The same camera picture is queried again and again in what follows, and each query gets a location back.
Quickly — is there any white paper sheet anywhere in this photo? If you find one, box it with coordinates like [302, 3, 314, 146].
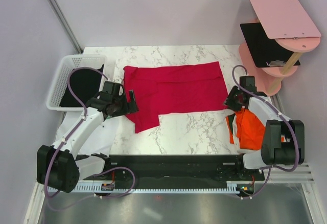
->
[56, 111, 119, 155]

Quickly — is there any red t shirt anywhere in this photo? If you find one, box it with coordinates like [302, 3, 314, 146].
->
[123, 61, 228, 133]

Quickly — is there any white slotted cable duct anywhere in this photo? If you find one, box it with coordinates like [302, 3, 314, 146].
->
[76, 180, 237, 194]

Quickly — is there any pink wooden shelf stand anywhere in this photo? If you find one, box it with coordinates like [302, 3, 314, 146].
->
[238, 0, 321, 97]

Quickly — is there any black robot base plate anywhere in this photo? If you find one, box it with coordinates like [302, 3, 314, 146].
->
[88, 155, 265, 189]

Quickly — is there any aluminium frame post left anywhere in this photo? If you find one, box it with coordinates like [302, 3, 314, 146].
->
[47, 0, 83, 54]

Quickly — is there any black t shirt in basket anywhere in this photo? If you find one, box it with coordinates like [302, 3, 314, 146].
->
[59, 69, 103, 108]

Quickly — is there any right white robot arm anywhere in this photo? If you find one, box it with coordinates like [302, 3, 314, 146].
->
[224, 86, 305, 180]

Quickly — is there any aluminium rail extrusion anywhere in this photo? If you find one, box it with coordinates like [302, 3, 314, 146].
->
[268, 163, 314, 184]

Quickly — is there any orange folded t shirt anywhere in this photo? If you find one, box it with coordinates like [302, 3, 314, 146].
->
[229, 108, 265, 151]

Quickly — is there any pink clipboard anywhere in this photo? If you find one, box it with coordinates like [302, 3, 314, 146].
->
[250, 0, 321, 39]

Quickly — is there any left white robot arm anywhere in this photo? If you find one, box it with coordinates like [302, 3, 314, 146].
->
[36, 91, 138, 193]

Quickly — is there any black clipboard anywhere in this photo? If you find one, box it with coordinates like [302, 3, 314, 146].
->
[240, 23, 294, 68]

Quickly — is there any white plastic laundry basket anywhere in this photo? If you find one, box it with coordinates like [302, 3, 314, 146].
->
[46, 54, 115, 112]

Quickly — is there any green t shirt under orange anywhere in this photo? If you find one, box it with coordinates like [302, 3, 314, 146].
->
[225, 114, 238, 136]

